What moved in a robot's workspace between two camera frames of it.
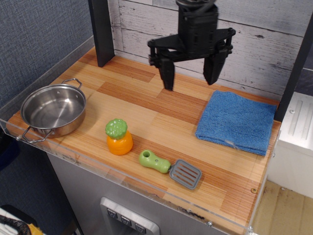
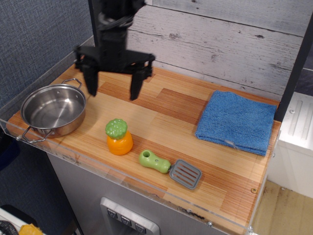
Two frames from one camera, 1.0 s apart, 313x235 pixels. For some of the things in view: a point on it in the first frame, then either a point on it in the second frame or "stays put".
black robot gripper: (197, 35) -> (112, 54)
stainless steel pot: (59, 109) stays put
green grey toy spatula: (186, 174) stays put
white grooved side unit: (290, 165) stays put
